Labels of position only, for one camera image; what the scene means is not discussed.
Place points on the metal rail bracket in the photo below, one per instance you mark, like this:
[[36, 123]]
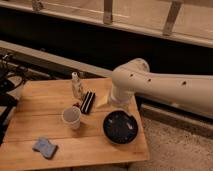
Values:
[[37, 5], [172, 16], [108, 12]]

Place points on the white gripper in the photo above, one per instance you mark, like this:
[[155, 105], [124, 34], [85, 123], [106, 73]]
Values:
[[120, 99]]

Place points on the black white striped block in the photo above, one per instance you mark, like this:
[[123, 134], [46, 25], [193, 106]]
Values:
[[87, 102]]

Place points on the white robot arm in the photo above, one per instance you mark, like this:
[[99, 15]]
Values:
[[191, 92]]

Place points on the white ceramic cup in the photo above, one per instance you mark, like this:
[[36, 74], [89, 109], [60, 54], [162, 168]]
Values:
[[71, 116]]

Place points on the blue sponge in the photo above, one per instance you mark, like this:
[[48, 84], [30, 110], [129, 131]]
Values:
[[45, 147]]

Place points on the small red brown object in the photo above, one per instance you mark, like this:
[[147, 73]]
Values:
[[76, 104]]

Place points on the small clear bottle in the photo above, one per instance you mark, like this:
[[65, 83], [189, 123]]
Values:
[[77, 86]]

